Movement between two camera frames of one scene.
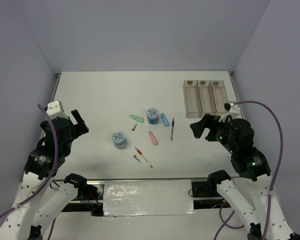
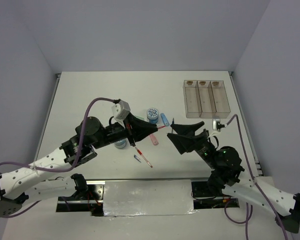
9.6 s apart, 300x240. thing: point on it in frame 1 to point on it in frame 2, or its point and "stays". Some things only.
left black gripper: x=81 y=127 to x=145 y=128
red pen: x=140 y=153 stays
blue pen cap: x=137 y=158 stays
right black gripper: x=211 y=121 to x=184 y=142
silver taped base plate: x=148 y=197 stays
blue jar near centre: x=118 y=139 stays
